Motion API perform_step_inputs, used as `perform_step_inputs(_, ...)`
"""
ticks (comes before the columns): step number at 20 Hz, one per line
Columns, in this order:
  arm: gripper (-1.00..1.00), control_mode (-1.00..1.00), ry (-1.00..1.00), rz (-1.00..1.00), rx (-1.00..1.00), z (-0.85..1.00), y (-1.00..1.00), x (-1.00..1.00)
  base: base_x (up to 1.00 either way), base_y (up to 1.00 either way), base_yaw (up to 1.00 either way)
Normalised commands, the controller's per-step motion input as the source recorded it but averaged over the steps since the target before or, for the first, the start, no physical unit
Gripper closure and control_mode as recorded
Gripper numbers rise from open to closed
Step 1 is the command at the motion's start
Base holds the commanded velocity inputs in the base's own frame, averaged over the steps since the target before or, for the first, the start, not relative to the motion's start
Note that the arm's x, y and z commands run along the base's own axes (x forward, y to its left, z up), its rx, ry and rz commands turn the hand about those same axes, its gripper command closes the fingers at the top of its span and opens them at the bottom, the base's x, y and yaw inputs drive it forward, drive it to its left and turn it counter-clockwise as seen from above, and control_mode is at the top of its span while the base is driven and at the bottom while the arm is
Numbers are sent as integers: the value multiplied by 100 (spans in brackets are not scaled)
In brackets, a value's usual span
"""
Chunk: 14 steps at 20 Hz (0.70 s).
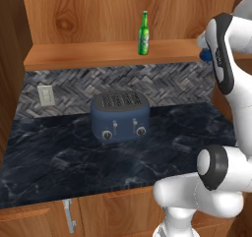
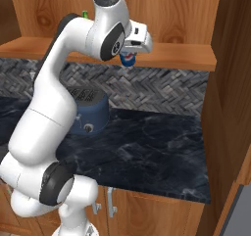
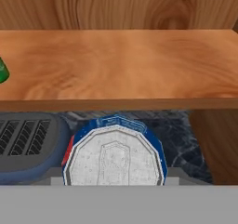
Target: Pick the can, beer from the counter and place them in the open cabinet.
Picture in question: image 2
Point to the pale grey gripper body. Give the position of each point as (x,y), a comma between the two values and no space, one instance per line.
(145,44)

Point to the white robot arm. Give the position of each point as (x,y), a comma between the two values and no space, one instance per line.
(49,93)

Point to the blue red white can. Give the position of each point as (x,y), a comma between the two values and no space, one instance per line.
(128,60)

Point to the green beer bottle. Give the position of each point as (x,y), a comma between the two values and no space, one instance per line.
(85,14)

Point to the tall wooden cabinet panel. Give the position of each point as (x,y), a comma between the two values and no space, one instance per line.
(228,93)

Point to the wooden base cabinet door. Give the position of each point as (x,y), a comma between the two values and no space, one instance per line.
(153,215)
(100,222)

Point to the blue toaster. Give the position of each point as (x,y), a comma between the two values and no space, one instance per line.
(94,114)

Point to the wooden base drawer unit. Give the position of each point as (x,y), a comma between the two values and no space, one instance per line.
(19,222)

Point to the open wooden wall cabinet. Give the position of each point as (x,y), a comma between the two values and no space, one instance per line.
(176,24)

